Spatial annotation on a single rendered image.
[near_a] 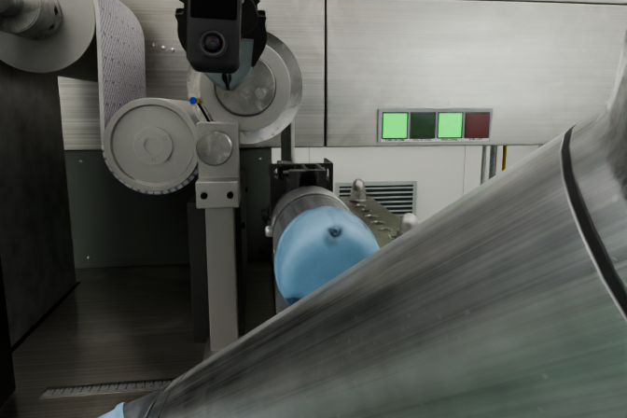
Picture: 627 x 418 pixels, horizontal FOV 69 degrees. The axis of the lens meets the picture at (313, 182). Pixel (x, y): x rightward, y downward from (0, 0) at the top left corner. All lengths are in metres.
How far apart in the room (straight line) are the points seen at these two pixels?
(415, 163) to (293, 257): 3.22
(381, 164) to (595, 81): 2.38
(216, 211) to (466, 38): 0.67
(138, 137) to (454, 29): 0.68
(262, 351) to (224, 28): 0.31
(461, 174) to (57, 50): 3.25
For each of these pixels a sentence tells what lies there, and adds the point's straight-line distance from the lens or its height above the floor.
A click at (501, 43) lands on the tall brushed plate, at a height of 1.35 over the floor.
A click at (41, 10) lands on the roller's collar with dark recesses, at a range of 0.61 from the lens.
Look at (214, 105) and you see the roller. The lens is 0.60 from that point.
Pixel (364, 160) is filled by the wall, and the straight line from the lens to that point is 3.38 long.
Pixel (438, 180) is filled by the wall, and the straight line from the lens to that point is 3.58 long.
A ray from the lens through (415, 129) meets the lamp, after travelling 0.99.
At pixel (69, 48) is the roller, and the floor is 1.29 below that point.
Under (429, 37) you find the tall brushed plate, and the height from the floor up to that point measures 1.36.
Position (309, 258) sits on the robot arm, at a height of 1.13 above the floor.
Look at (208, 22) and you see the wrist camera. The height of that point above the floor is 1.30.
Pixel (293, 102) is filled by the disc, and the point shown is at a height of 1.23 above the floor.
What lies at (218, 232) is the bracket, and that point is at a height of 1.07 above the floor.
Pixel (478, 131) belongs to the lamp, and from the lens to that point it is 1.04.
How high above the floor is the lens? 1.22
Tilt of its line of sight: 9 degrees down
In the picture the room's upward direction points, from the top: straight up
